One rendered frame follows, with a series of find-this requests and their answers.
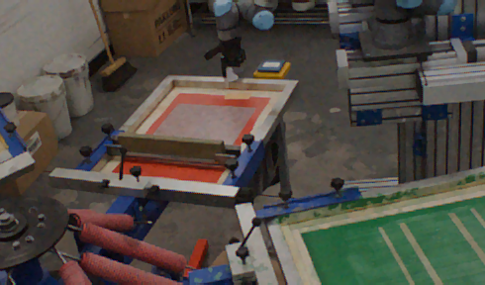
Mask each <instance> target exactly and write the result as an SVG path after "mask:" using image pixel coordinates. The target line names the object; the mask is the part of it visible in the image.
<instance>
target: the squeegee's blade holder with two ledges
mask: <svg viewBox="0 0 485 285"><path fill-rule="evenodd" d="M126 155H132V156H143V157H153V158H164V159H173V160H184V161H194V162H205V163H215V162H216V159H211V158H200V157H189V156H178V155H168V154H158V153H147V152H136V151H127V153H126Z"/></svg>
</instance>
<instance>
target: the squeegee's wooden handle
mask: <svg viewBox="0 0 485 285"><path fill-rule="evenodd" d="M117 140H118V144H120V145H125V146H126V147H127V148H128V151H136V152H147V153H158V154H168V155H178V156H189V157H200V158H211V159H216V161H217V157H216V156H215V153H222V154H226V147H225V143H224V141H215V140H202V139H190V138H178V137H167V136H155V135H142V134H130V133H119V134H118V135H117Z"/></svg>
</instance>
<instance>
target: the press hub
mask: <svg viewBox="0 0 485 285"><path fill-rule="evenodd" d="M68 224H69V215H68V211H67V209H66V207H64V206H63V205H62V204H61V203H60V202H59V201H57V200H55V199H54V198H51V197H48V196H42V195H25V196H18V197H13V198H8V199H3V200H0V271H3V270H8V269H9V270H10V269H12V268H14V270H13V272H12V275H13V277H14V279H15V280H16V282H17V283H18V285H63V284H61V283H60V282H58V281H59V279H60V274H59V270H52V271H48V270H47V269H46V268H45V267H44V266H42V265H41V264H40V261H39V256H41V255H44V254H46V253H47V252H49V251H50V250H51V249H52V248H54V247H55V245H56V244H57V243H58V242H59V241H60V239H61V238H62V237H63V235H64V234H65V232H66V230H67V227H68ZM86 276H87V277H88V279H89V280H90V282H91V283H92V284H93V285H106V284H105V283H104V282H103V281H102V280H100V279H99V278H97V277H96V276H94V275H92V274H89V273H86Z"/></svg>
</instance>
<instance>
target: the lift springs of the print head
mask: <svg viewBox="0 0 485 285"><path fill-rule="evenodd" d="M67 211H68V215H69V224H68V227H67V229H68V230H69V231H70V232H79V233H78V237H79V240H81V241H84V242H87V243H90V244H93V245H96V246H99V247H102V248H105V249H108V250H110V251H113V252H116V253H119V254H122V255H124V256H127V257H130V258H133V259H136V260H138V261H141V262H144V263H147V264H150V265H153V266H156V267H159V268H162V269H168V270H170V271H173V272H176V273H179V272H181V271H182V270H184V268H186V269H189V270H197V269H195V268H192V267H189V266H186V260H185V257H184V256H182V255H179V254H176V253H174V252H171V251H169V250H166V249H163V248H160V247H157V246H155V245H152V244H149V243H146V242H143V241H140V240H137V239H134V238H132V237H127V236H124V235H121V234H118V233H115V232H113V231H128V230H129V229H130V228H131V227H132V226H133V224H146V223H147V221H133V218H132V217H131V216H130V215H128V214H100V213H97V212H96V211H95V210H92V209H67ZM49 252H52V253H55V254H56V255H57V257H58V258H59V259H60V260H61V262H62V263H63V265H62V266H61V267H60V268H59V274H60V277H61V279H62V280H63V282H64V283H65V284H66V285H93V284H92V283H91V282H90V280H89V279H88V277H87V276H86V274H85V273H84V272H86V273H89V274H92V275H95V276H98V277H101V278H104V279H107V280H110V281H112V282H116V283H119V284H122V285H186V284H183V283H180V282H177V281H174V280H171V279H169V278H166V277H163V276H160V275H157V274H154V273H151V272H148V271H145V270H142V269H139V268H134V267H131V266H128V265H125V264H122V263H119V262H116V261H113V260H110V259H108V258H105V257H102V256H99V255H96V254H93V253H90V252H87V251H85V252H84V253H82V254H81V256H80V258H76V257H73V256H70V255H67V254H64V253H61V252H58V251H57V249H56V248H55V247H54V248H53V249H51V250H50V251H49ZM62 256H63V257H66V258H69V259H72V260H70V261H67V262H65V260H64V259H63V258H62ZM73 260H75V261H73ZM77 261H78V263H77ZM13 270H14V268H12V269H10V270H9V269H8V270H5V271H6V273H7V274H8V276H7V278H6V281H5V284H4V285H8V283H9V280H10V279H11V281H12V282H13V284H14V285H18V283H17V282H16V280H15V279H14V277H13V275H12V272H13Z"/></svg>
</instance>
